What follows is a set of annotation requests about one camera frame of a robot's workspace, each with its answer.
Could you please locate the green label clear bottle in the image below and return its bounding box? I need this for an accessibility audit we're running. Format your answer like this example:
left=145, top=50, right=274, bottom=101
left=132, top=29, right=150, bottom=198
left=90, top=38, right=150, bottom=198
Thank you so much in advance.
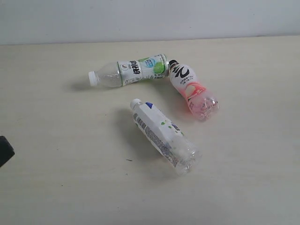
left=88, top=53, right=169, bottom=88

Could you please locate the pink peach label bottle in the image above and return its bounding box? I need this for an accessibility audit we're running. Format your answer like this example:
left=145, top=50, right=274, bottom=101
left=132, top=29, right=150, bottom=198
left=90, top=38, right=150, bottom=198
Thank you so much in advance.
left=169, top=60, right=219, bottom=121

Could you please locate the white blue label bottle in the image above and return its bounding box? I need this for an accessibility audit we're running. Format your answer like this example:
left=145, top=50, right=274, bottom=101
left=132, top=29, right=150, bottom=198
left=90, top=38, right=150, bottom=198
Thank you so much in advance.
left=130, top=98, right=202, bottom=175

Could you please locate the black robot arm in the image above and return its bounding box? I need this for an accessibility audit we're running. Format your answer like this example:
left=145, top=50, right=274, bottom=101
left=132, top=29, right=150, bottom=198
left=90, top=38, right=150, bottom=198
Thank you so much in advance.
left=0, top=136, right=15, bottom=167

